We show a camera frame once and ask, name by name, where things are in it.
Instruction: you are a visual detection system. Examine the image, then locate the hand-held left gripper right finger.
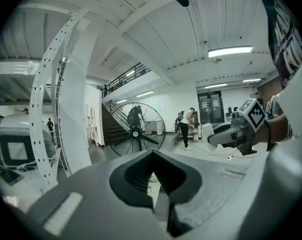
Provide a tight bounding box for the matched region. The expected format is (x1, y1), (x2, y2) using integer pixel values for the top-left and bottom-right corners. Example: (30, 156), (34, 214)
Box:
(154, 150), (203, 238)

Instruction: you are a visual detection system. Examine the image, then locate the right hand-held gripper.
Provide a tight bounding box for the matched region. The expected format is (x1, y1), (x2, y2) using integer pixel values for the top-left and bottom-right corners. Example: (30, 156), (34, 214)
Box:
(207, 98), (268, 157)

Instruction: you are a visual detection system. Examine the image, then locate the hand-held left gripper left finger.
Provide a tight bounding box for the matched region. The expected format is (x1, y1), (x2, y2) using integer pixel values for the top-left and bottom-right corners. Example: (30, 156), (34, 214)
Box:
(109, 149), (156, 209)

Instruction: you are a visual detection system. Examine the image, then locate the person's right forearm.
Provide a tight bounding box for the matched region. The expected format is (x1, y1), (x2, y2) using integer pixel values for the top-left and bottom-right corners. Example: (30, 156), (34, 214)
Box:
(253, 113), (289, 145)

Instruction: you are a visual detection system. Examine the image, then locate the wooden shelf unit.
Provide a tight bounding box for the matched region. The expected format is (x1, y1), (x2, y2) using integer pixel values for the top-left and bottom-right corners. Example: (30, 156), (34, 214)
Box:
(188, 110), (199, 142)

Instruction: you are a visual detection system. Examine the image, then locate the black double door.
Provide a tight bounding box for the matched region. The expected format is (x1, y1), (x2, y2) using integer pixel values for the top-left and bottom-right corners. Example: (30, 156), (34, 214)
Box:
(197, 90), (225, 125)

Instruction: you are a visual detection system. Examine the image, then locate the large black floor fan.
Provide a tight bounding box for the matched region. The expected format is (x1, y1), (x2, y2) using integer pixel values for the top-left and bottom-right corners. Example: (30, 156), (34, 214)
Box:
(107, 101), (166, 158)

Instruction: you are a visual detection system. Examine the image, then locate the dark staircase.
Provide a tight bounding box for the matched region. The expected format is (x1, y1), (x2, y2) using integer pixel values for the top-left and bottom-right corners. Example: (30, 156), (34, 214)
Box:
(102, 101), (132, 148)

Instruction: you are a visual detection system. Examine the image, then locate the white low cabinet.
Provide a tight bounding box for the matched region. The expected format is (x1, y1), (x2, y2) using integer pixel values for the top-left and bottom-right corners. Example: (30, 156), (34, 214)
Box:
(144, 120), (165, 136)

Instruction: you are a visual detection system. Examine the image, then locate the white ornate table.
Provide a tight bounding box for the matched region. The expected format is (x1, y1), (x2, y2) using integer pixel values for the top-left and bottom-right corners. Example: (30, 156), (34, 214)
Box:
(85, 105), (98, 145)

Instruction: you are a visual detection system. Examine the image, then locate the rectangular ceiling panel light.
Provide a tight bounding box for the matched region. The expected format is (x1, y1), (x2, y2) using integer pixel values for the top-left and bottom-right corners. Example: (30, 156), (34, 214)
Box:
(207, 45), (253, 59)

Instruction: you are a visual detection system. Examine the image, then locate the black mezzanine railing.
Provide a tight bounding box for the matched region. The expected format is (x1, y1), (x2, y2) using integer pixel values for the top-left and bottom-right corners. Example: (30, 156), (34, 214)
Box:
(101, 61), (152, 99)

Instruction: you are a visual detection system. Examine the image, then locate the black printed t-shirt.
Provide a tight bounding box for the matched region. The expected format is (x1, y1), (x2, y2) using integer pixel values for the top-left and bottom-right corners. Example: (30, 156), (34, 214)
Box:
(258, 0), (302, 90)

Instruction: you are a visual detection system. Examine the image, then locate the smartphone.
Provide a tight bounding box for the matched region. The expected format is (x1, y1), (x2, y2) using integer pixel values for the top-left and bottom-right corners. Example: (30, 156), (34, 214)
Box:
(0, 168), (24, 187)

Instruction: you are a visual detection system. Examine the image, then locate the grey machine with window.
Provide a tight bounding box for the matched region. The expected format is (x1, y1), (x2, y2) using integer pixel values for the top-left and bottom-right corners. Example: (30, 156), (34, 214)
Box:
(0, 113), (57, 170)

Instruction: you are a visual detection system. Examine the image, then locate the white metal shelf rack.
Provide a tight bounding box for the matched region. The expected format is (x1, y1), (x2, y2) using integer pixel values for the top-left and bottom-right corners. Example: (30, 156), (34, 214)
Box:
(29, 7), (89, 195)

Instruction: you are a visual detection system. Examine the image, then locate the floor cable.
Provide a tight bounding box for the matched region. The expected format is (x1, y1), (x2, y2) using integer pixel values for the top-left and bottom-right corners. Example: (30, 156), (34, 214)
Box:
(190, 143), (255, 160)

